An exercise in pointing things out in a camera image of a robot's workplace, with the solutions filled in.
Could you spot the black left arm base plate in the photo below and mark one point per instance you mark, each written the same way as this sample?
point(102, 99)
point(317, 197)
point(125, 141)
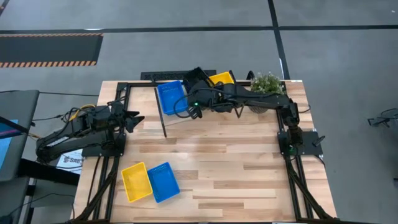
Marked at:
point(93, 152)

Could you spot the black plastic basket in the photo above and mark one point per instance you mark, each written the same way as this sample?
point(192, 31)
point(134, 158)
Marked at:
point(196, 76)

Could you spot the blue screen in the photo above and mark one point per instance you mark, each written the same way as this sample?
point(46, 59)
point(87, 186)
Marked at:
point(3, 146)

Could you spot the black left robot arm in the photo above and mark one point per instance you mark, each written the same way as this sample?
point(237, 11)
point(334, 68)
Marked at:
point(62, 141)

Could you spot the yellow plastic basket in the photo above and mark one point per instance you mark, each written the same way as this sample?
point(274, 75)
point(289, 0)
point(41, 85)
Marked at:
point(221, 77)
point(136, 182)

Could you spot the grey desk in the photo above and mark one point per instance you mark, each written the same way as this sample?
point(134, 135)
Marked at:
point(18, 105)

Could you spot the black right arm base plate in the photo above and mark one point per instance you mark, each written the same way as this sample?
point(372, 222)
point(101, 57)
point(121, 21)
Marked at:
point(311, 143)

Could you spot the blue plastic basket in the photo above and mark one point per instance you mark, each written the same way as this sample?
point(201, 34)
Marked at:
point(169, 98)
point(163, 183)

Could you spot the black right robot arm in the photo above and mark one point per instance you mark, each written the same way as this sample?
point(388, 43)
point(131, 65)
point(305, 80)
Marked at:
point(264, 98)

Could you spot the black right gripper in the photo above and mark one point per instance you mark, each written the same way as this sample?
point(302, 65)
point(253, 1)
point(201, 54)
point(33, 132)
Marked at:
point(202, 96)

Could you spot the black chair base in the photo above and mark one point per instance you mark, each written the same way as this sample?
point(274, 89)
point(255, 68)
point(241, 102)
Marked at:
point(385, 119)

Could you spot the black perforated panel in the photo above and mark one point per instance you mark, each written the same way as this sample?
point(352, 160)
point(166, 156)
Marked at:
point(161, 75)

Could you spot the black desk crossbar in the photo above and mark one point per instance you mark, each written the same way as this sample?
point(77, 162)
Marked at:
point(46, 172)

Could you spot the white printed paper sheet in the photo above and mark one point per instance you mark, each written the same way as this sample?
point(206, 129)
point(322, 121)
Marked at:
point(70, 160)

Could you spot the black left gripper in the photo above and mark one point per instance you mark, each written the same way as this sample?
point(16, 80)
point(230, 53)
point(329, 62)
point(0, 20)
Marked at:
point(117, 117)

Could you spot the black aluminium table frame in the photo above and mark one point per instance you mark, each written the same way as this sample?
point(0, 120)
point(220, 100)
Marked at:
point(122, 86)

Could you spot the potted green plant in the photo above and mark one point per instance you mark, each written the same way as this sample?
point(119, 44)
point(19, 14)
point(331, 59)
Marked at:
point(266, 82)

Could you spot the black hazard-striped floor mat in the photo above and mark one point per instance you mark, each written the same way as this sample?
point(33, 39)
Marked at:
point(46, 49)

